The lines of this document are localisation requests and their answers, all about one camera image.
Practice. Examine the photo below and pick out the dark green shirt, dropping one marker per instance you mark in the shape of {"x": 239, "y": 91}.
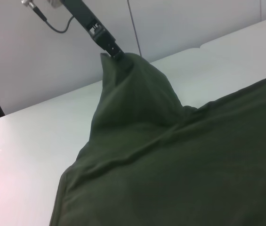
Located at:
{"x": 170, "y": 153}

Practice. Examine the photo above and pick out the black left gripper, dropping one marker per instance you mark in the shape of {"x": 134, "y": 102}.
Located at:
{"x": 81, "y": 11}

